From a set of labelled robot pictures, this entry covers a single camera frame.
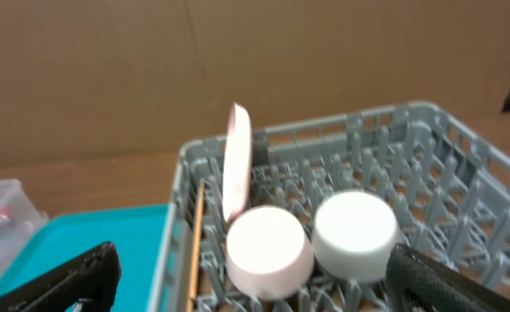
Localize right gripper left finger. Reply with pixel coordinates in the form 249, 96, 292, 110
0, 242, 122, 312

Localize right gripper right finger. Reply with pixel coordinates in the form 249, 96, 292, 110
385, 244, 510, 312

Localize grey-white bowl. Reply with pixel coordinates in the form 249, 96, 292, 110
312, 190, 402, 283

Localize wooden chopstick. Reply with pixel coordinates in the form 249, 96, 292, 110
186, 181, 205, 312

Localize small pink bowl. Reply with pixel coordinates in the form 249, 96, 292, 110
226, 206, 314, 301

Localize large pink plate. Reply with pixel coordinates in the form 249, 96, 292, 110
222, 102, 252, 222

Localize grey dishwasher rack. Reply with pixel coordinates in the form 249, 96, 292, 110
147, 101, 510, 311

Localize teal plastic tray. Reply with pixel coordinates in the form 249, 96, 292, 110
0, 205, 168, 312

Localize clear plastic bin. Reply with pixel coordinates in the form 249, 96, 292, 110
0, 179, 48, 277

